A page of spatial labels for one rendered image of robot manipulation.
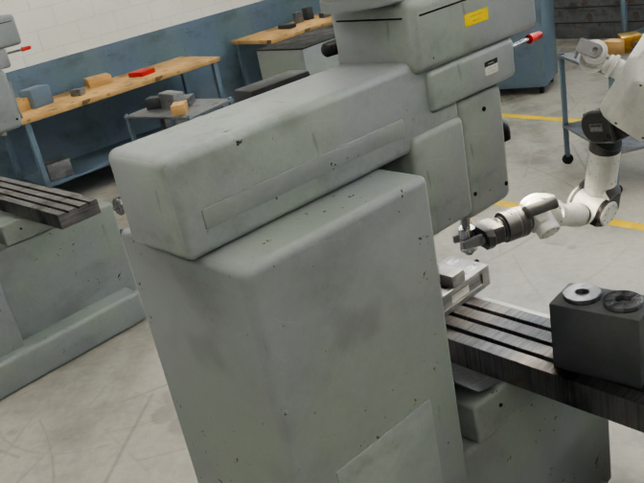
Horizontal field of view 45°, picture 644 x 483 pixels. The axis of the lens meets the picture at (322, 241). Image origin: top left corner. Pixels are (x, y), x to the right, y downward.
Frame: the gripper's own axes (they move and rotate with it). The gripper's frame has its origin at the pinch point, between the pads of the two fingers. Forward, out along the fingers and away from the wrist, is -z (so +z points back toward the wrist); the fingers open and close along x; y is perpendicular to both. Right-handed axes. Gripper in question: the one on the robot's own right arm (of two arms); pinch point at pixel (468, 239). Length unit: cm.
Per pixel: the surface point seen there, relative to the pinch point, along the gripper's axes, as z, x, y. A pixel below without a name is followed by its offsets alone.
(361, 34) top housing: -24, 7, -62
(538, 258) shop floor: 137, -184, 121
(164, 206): -80, 41, -48
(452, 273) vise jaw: -0.2, -12.0, 15.3
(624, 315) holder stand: 13.2, 46.8, 7.7
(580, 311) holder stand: 7.3, 38.4, 8.3
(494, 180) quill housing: 5.1, 8.8, -18.2
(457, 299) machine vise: -0.3, -11.1, 23.7
